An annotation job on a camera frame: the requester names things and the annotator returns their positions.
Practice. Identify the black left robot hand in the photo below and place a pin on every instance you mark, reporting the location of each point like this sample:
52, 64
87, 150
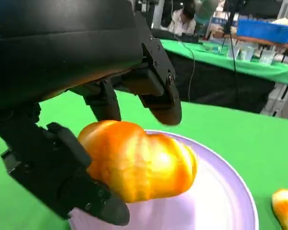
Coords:
62, 48

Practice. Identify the person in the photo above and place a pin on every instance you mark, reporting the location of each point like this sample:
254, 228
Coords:
182, 24

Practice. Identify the black tripod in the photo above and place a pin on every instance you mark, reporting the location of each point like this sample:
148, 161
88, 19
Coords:
231, 14

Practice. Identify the clear plastic container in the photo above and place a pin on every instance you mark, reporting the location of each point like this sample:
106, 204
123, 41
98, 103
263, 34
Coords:
247, 53

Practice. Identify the green table cloth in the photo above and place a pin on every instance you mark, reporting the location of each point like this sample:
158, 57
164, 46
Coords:
230, 134

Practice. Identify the green cloth on workshop desk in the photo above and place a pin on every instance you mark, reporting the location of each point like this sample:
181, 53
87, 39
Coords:
254, 67

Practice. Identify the blue plastic bin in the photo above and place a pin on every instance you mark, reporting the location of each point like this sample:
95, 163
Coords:
264, 31

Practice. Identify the lilac plate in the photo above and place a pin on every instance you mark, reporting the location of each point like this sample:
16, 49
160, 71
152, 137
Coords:
206, 203

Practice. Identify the grey desk frame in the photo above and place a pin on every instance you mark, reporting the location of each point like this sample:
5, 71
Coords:
278, 100

